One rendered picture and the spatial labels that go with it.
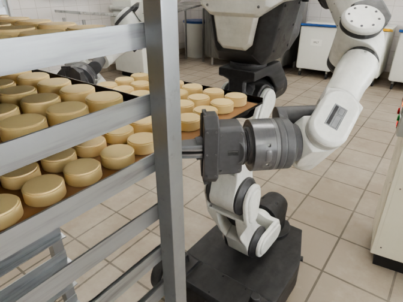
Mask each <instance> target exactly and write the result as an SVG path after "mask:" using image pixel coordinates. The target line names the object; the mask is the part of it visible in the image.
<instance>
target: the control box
mask: <svg viewBox="0 0 403 302"><path fill-rule="evenodd" d="M402 101H403V100H402ZM402 107H403V105H402V102H401V106H400V108H401V109H400V112H399V114H400V118H399V121H397V122H398V123H396V124H397V125H396V136H398V137H403V110H402ZM401 111H402V112H401Z"/></svg>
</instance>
